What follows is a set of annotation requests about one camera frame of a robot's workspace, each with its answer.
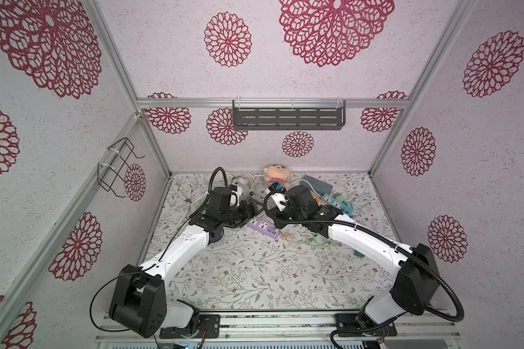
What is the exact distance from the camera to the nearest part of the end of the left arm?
0.61 m

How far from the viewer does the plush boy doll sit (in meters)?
1.12

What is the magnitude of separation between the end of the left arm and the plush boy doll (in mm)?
400
